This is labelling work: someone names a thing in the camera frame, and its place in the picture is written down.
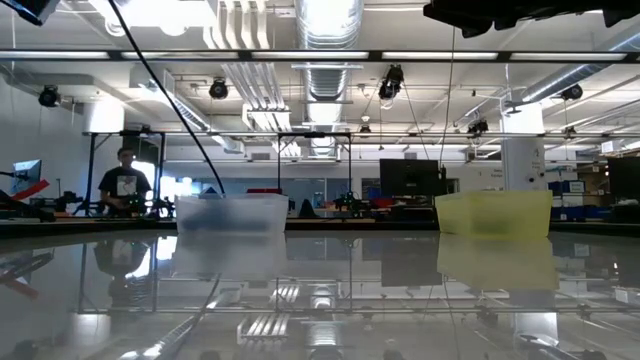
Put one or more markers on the red bar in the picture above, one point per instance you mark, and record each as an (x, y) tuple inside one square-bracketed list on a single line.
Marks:
[(32, 189)]

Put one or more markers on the white building column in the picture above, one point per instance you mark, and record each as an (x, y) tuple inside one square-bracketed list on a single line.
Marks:
[(522, 155)]

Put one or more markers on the black background rig frame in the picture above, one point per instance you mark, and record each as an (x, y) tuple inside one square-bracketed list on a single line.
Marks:
[(91, 170), (315, 134)]

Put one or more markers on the person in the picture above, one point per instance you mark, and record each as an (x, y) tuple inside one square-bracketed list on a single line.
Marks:
[(124, 187)]

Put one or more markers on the white glossy table sheet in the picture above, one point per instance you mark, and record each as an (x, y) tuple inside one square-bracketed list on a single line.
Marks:
[(320, 270)]

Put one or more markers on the red box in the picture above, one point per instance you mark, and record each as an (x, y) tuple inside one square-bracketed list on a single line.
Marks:
[(264, 191)]

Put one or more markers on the silver slanted ceiling pipe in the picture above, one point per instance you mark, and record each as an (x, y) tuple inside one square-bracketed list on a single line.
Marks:
[(565, 77)]

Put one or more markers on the silver round ceiling duct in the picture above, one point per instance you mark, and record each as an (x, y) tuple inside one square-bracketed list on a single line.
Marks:
[(327, 80)]

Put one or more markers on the yellow plastic bin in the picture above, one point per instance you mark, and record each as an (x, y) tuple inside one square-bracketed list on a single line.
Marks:
[(492, 212)]

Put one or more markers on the blue storage bin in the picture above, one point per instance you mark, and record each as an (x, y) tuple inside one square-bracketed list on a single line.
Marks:
[(560, 186)]

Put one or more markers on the clear plastic bin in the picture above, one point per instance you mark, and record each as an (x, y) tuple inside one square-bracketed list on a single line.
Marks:
[(232, 215)]

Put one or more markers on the large black monitor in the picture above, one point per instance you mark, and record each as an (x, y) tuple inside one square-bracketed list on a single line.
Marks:
[(625, 177), (410, 177)]

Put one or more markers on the small lit computer monitor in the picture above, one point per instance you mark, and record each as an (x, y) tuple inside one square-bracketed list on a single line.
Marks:
[(27, 175)]

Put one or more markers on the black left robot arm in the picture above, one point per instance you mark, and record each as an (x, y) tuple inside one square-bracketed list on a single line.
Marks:
[(30, 7)]

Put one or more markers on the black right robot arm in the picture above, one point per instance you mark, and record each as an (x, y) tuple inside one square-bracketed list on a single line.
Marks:
[(475, 12)]

